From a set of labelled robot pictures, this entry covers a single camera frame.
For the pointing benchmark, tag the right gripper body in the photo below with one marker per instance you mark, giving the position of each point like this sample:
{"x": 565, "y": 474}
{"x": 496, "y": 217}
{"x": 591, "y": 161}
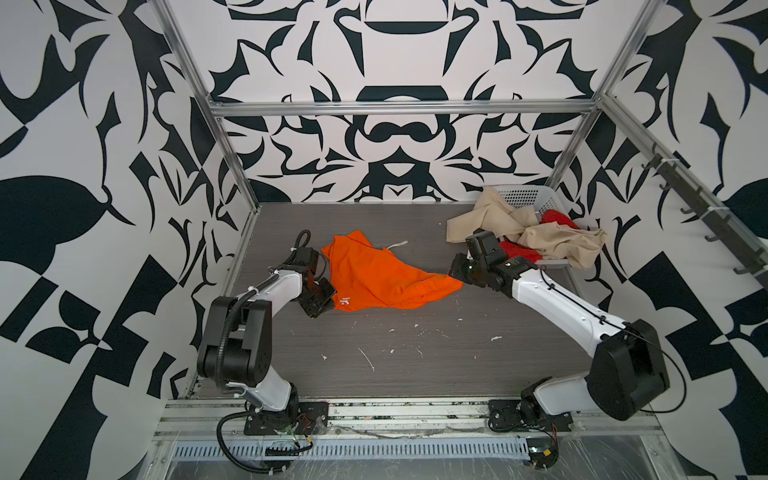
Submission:
{"x": 469, "y": 270}

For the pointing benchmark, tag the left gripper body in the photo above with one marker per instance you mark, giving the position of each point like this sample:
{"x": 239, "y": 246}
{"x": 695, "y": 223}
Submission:
{"x": 321, "y": 296}

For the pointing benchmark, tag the orange shorts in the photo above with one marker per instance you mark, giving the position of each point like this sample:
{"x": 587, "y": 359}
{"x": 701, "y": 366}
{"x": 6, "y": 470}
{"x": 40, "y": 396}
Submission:
{"x": 366, "y": 277}

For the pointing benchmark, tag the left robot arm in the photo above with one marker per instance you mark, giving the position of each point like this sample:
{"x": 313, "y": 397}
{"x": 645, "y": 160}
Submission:
{"x": 237, "y": 344}

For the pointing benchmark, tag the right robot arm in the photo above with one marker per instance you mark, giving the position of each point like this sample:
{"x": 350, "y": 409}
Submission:
{"x": 628, "y": 366}

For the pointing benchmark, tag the red shorts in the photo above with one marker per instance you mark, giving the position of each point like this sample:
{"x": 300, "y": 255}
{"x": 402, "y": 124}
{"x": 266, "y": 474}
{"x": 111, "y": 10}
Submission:
{"x": 542, "y": 242}

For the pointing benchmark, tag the beige shorts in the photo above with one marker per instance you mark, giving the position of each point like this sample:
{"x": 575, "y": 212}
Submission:
{"x": 492, "y": 213}

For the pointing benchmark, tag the white laundry basket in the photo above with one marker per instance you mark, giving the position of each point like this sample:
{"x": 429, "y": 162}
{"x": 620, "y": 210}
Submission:
{"x": 540, "y": 198}

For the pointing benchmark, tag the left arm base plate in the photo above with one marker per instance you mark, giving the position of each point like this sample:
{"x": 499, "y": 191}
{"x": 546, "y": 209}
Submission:
{"x": 301, "y": 418}

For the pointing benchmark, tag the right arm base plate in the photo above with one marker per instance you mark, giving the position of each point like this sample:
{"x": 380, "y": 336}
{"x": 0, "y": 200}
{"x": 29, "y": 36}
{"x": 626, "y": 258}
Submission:
{"x": 506, "y": 415}

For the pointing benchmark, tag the aluminium frame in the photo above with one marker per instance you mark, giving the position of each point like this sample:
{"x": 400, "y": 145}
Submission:
{"x": 424, "y": 101}

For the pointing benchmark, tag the white slotted cable duct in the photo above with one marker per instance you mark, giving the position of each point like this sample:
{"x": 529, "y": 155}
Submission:
{"x": 327, "y": 449}

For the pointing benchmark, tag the wall hook rail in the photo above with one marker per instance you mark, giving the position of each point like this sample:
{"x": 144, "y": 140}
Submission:
{"x": 700, "y": 203}

